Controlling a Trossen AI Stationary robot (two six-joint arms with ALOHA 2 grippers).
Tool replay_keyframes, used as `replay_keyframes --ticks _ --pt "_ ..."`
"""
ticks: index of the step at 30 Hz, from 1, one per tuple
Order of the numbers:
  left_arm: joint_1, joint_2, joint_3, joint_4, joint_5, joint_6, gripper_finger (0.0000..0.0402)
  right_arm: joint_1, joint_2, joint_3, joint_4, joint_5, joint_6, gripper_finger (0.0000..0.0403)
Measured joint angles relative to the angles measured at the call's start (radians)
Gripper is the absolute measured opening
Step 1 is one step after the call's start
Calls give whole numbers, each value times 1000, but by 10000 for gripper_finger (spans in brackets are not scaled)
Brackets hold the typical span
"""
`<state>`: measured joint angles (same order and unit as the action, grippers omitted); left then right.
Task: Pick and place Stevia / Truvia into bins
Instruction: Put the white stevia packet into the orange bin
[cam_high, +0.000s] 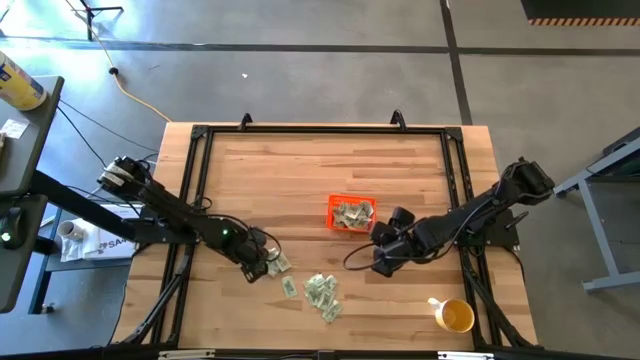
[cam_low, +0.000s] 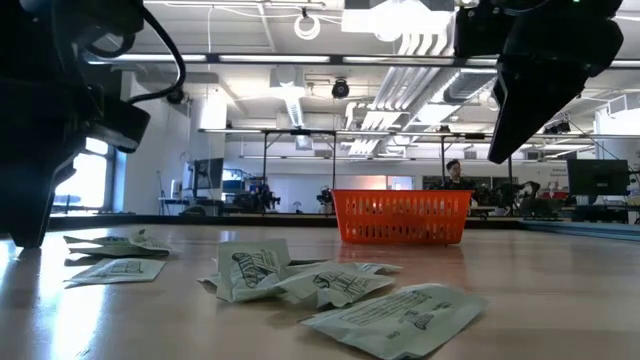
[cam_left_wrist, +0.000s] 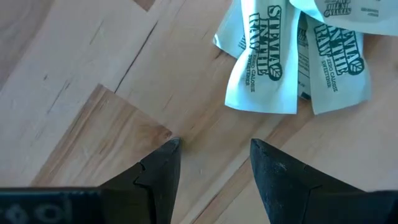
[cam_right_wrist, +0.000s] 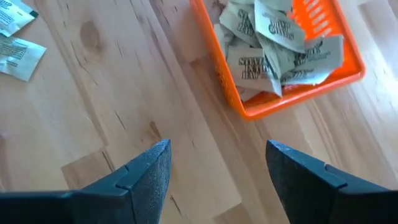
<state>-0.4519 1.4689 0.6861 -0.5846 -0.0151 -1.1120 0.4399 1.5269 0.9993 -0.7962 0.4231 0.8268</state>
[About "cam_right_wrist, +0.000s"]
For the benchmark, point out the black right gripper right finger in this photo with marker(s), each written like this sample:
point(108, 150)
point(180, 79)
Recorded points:
point(308, 193)

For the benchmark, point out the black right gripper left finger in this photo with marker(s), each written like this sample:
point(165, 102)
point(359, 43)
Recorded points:
point(124, 202)

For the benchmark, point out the white stevia sweetener packet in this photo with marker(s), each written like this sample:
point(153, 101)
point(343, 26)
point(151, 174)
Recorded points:
point(275, 57)
point(222, 37)
point(248, 70)
point(18, 57)
point(306, 77)
point(276, 4)
point(14, 17)
point(237, 23)
point(323, 54)
point(247, 93)
point(278, 26)

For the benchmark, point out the orange slotted plastic basket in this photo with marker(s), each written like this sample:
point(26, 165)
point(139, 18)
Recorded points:
point(348, 71)

